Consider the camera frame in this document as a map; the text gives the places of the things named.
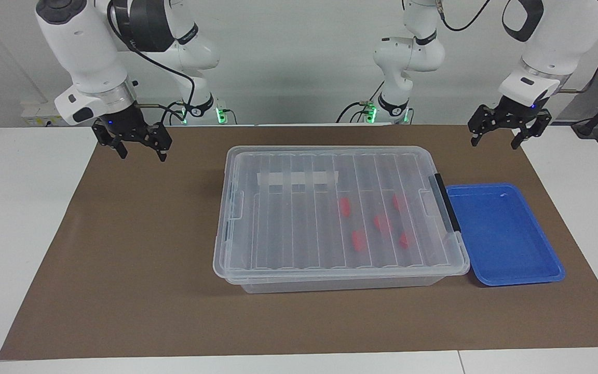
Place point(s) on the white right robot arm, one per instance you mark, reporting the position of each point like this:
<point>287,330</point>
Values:
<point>81,47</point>

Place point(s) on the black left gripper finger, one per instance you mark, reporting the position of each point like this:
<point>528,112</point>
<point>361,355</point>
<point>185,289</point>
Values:
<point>518,139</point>
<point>476,137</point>

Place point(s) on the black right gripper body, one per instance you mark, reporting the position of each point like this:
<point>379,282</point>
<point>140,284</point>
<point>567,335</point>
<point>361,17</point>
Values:
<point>127,127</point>

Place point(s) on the brown table mat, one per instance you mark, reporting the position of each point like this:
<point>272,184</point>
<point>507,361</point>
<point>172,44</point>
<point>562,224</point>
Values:
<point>122,285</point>

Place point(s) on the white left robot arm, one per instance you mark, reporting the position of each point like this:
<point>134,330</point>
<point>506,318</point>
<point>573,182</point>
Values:
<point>558,47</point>

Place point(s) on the blue plastic tray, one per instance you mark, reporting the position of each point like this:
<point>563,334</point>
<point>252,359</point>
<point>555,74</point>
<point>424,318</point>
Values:
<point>501,239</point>

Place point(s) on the red block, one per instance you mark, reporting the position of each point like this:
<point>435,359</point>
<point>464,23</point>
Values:
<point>344,206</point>
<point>359,240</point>
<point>405,240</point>
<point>396,201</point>
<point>382,223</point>

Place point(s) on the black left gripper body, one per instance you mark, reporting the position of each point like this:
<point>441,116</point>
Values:
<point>512,117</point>

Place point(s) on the clear ribbed plastic lid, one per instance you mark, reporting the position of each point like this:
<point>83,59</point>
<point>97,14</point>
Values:
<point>299,228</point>

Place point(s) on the white power strip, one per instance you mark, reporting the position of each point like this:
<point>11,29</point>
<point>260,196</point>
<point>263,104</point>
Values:
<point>39,119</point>

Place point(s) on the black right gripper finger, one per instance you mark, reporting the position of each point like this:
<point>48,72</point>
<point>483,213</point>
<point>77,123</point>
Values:
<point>121,148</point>
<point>162,154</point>

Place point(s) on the clear plastic storage box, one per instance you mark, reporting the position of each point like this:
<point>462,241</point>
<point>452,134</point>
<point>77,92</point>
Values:
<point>330,286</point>

